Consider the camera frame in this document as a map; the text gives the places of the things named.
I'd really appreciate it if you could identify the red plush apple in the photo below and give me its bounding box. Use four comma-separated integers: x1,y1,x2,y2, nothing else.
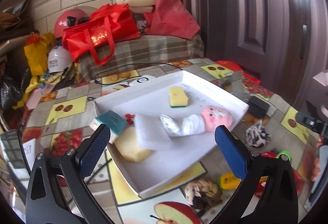
256,150,306,197

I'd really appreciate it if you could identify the zebra print scrunchie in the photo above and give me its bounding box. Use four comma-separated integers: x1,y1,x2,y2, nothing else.
245,120,271,148

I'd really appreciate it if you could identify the brown braided hair tie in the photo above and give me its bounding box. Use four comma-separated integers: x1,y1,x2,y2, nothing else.
183,178,224,217

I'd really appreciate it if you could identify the pale yellow sponge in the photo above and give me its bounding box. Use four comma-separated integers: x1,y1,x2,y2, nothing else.
114,126,152,162

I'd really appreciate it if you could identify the teal covered sponge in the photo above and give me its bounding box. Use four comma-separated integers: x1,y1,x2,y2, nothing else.
89,110,127,143

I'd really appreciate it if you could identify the pink plush toy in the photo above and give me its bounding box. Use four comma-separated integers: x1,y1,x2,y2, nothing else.
201,106,233,132

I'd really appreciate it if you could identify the white glove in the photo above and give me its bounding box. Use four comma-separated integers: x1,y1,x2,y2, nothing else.
159,114,205,137

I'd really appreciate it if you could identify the white foam block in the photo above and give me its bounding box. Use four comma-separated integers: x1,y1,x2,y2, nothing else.
134,114,173,151

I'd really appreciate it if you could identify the yellow green scrub sponge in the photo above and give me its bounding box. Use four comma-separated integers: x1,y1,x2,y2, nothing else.
169,86,188,107

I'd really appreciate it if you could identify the person's right hand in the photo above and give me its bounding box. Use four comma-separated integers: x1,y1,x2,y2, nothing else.
311,136,325,182

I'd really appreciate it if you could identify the black power adapter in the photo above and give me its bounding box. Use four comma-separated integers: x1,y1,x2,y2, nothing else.
247,96,270,119

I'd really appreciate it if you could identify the small white card stand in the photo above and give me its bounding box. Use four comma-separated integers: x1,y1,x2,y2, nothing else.
220,70,250,102

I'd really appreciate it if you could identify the white cardboard box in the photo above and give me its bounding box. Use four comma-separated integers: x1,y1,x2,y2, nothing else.
95,70,248,198

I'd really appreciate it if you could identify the white helmet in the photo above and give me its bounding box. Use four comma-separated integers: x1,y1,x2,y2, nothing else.
48,46,73,73

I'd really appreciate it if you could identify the yellow gift bag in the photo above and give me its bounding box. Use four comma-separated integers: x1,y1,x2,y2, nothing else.
24,32,55,76

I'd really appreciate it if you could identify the red tote bag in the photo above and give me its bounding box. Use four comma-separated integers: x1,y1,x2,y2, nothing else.
62,4,140,66

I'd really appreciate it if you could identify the dark red cloth bag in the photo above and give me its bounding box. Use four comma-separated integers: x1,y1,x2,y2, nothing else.
143,0,200,40

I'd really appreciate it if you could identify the plaid covered bench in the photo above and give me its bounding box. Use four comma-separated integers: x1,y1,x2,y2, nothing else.
77,35,205,81

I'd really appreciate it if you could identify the red helmet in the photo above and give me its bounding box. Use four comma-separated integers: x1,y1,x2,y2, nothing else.
54,8,89,38

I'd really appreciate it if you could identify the black cable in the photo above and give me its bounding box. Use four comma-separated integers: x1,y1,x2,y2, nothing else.
93,62,183,85

